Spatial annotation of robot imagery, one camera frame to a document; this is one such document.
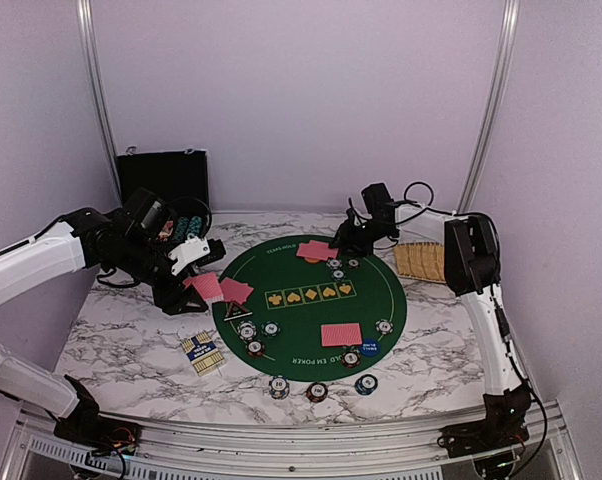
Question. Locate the black triangular all-in marker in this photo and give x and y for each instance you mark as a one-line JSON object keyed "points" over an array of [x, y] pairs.
{"points": [[236, 311]]}

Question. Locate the teal 50 chip stack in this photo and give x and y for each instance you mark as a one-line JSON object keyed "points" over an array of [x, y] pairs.
{"points": [[366, 384]]}

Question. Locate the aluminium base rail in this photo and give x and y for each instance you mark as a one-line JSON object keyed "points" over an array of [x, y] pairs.
{"points": [[396, 449]]}

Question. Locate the blue texas holdem card box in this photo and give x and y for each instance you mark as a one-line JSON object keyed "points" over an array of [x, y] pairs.
{"points": [[202, 353]]}

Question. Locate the blue white chip mat edge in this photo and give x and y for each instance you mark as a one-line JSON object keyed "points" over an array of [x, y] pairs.
{"points": [[384, 327]]}

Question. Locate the red card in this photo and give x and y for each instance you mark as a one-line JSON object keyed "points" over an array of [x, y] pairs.
{"points": [[341, 335]]}

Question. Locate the black poker chip case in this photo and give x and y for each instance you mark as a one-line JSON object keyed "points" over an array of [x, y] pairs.
{"points": [[180, 178]]}

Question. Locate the red backed card deck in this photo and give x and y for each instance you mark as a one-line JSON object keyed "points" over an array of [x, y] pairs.
{"points": [[207, 286]]}

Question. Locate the blue tan 10 chip stack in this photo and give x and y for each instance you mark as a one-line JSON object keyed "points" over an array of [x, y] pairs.
{"points": [[279, 387]]}

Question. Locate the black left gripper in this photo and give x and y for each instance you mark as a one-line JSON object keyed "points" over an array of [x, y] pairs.
{"points": [[170, 298]]}

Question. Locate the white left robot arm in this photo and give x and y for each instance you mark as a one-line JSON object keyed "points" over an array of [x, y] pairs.
{"points": [[126, 239]]}

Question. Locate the brown 100 chips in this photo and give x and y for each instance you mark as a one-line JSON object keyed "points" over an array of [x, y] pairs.
{"points": [[255, 348]]}

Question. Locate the green round poker mat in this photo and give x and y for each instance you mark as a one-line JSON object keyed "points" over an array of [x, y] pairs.
{"points": [[301, 297]]}

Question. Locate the left aluminium frame post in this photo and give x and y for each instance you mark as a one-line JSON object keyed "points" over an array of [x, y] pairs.
{"points": [[90, 49]]}

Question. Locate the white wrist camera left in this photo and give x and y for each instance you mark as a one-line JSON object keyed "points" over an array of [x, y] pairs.
{"points": [[186, 253]]}

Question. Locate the blue white chip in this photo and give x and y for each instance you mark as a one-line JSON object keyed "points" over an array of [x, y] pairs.
{"points": [[334, 264]]}

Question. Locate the brown 100 chip stack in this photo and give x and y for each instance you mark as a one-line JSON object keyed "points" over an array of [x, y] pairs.
{"points": [[317, 392]]}

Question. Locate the right aluminium frame post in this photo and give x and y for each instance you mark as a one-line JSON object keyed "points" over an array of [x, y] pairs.
{"points": [[496, 92]]}

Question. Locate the blue small blind button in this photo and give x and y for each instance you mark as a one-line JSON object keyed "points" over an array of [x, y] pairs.
{"points": [[370, 348]]}

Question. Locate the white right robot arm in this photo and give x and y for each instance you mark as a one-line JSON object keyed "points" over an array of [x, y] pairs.
{"points": [[472, 271]]}

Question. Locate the blue tan chips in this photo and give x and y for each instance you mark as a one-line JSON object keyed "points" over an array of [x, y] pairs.
{"points": [[247, 331]]}

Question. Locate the dark green chip row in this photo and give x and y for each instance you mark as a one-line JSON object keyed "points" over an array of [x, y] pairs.
{"points": [[180, 229]]}

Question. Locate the teal 50 chips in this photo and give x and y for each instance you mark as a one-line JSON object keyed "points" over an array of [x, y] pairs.
{"points": [[271, 329]]}

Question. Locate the aluminium frame post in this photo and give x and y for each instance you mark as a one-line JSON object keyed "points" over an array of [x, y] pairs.
{"points": [[496, 92], [90, 49]]}

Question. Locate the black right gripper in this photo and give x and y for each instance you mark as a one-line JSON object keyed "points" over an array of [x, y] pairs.
{"points": [[347, 238]]}

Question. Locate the teal 50 chip row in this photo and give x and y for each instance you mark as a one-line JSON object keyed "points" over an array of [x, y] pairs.
{"points": [[194, 228]]}

